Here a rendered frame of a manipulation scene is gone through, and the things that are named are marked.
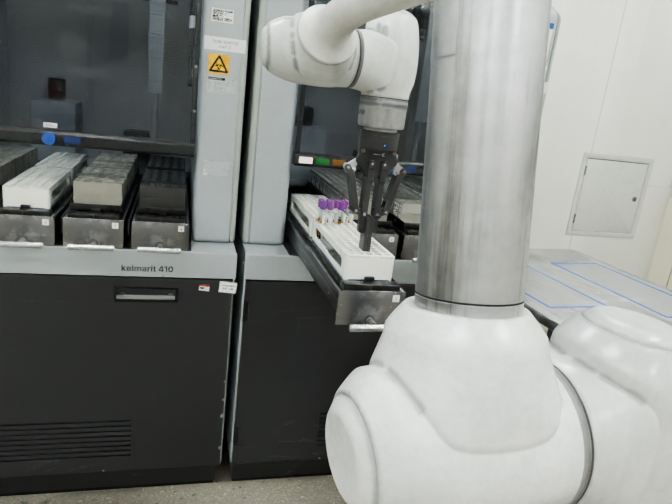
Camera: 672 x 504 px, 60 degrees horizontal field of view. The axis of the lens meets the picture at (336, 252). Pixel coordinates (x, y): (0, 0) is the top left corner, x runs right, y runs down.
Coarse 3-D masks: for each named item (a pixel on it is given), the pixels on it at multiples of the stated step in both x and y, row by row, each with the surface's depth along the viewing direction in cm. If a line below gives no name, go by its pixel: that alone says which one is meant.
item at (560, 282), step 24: (528, 264) 137; (552, 264) 140; (576, 264) 143; (600, 264) 146; (528, 288) 119; (552, 288) 121; (576, 288) 123; (600, 288) 125; (624, 288) 127; (648, 288) 129; (552, 312) 106; (576, 312) 107; (648, 312) 112
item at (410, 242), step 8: (392, 224) 170; (400, 232) 161; (408, 232) 158; (416, 232) 159; (400, 240) 161; (408, 240) 159; (416, 240) 159; (400, 248) 160; (408, 248) 159; (416, 248) 160; (408, 256) 160; (416, 256) 161
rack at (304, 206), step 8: (296, 200) 159; (304, 200) 158; (312, 200) 160; (296, 208) 165; (304, 208) 148; (312, 208) 149; (296, 216) 158; (304, 216) 157; (312, 216) 140; (304, 224) 148; (312, 224) 140; (312, 232) 141
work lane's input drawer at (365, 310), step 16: (288, 208) 169; (288, 224) 159; (304, 240) 141; (304, 256) 138; (320, 256) 127; (320, 272) 122; (336, 272) 115; (320, 288) 122; (336, 288) 110; (352, 288) 109; (368, 288) 110; (384, 288) 111; (400, 288) 114; (336, 304) 109; (352, 304) 109; (368, 304) 110; (384, 304) 111; (336, 320) 110; (352, 320) 110; (368, 320) 110; (384, 320) 112
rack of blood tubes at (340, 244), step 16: (320, 224) 133; (336, 224) 135; (352, 224) 137; (320, 240) 134; (336, 240) 122; (352, 240) 122; (336, 256) 129; (352, 256) 110; (368, 256) 111; (384, 256) 113; (352, 272) 111; (368, 272) 112; (384, 272) 113
